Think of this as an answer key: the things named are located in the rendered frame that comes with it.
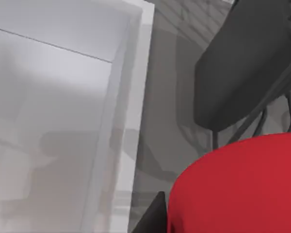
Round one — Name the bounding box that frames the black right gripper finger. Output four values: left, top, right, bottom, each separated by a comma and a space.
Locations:
133, 191, 169, 233

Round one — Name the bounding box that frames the red can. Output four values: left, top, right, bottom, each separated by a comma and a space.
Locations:
167, 132, 291, 233

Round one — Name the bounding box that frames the black office chair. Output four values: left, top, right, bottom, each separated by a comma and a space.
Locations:
193, 0, 291, 149

